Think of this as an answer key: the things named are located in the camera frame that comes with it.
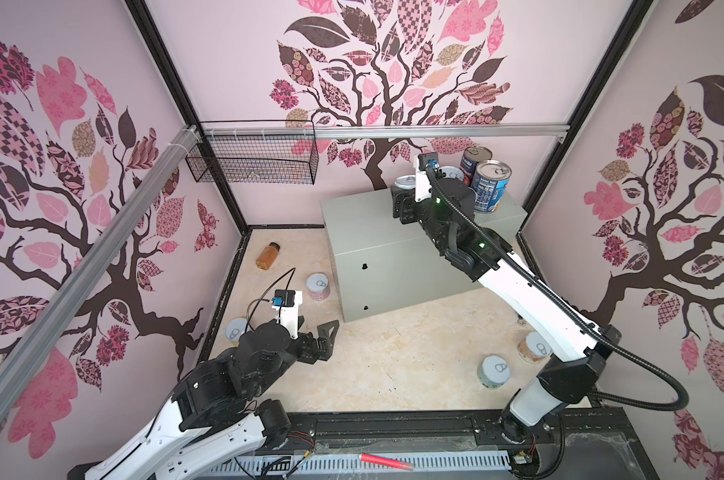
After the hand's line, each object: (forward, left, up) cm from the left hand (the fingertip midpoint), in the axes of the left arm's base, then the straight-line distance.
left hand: (321, 327), depth 64 cm
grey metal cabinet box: (+15, -13, +2) cm, 20 cm away
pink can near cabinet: (+26, +7, -22) cm, 34 cm away
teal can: (-3, -44, -21) cm, 49 cm away
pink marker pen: (-22, -13, -26) cm, 36 cm away
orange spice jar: (+39, +27, -24) cm, 53 cm away
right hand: (+26, -20, +20) cm, 38 cm away
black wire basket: (+79, +36, -10) cm, 88 cm away
